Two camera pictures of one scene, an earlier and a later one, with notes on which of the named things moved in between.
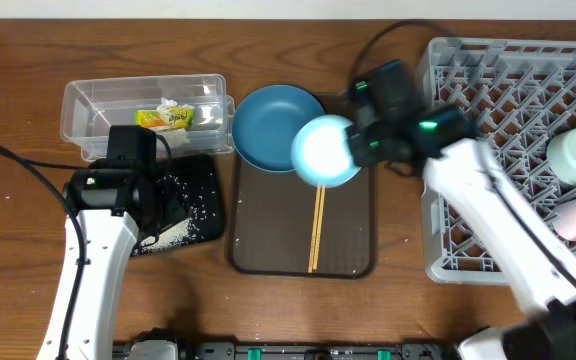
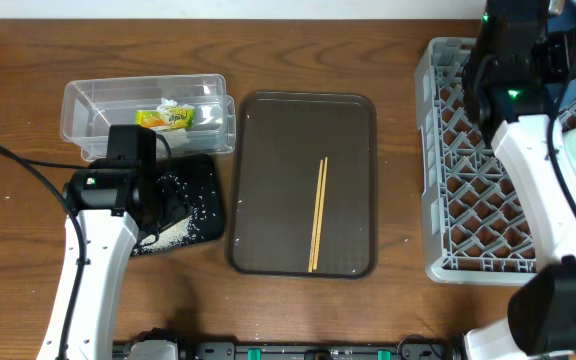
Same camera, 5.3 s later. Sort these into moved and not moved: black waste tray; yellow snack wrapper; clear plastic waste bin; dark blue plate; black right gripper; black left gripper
Moved: dark blue plate; black right gripper
Not moved: black left gripper; yellow snack wrapper; clear plastic waste bin; black waste tray
